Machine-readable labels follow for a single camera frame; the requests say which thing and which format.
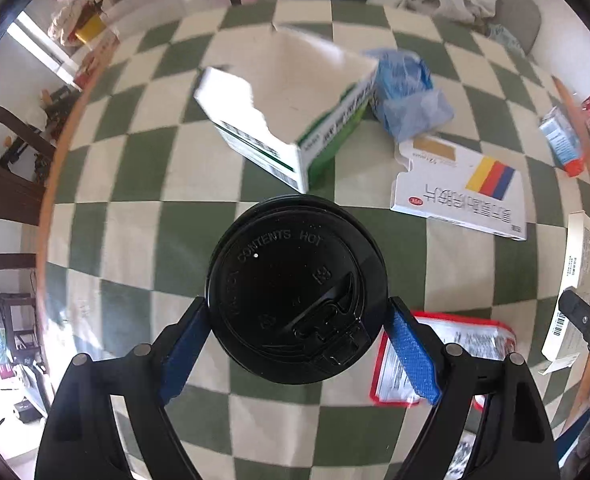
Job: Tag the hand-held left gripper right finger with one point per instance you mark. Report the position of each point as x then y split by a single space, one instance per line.
415 360

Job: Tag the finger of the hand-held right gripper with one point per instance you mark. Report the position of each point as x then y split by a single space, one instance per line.
582 315

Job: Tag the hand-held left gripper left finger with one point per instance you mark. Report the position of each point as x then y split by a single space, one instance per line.
185 355

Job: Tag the white printed carton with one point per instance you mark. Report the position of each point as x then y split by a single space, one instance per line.
582 255

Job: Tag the red-bordered white packet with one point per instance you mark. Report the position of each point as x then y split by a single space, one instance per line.
475 332

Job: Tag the black coffee cup lid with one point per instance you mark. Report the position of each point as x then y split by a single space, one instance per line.
285 285

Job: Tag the white box with striped label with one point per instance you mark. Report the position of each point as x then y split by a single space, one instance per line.
455 195

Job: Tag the blue plastic bag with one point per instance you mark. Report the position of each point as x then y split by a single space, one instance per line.
405 95

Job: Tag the torn green and white box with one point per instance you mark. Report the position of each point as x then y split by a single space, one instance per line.
300 85

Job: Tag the green checkered tablecloth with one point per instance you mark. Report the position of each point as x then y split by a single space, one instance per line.
125 210

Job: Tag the small blue and orange box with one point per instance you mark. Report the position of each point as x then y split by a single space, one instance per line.
560 135

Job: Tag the dark wooden chair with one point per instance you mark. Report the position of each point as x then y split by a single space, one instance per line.
0 180

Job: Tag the black exercise equipment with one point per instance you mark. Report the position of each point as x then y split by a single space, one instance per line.
25 147

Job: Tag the yellow bin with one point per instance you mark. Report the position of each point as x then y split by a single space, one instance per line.
89 30

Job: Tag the white stuffed bag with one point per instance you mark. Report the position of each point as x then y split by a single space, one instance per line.
67 17

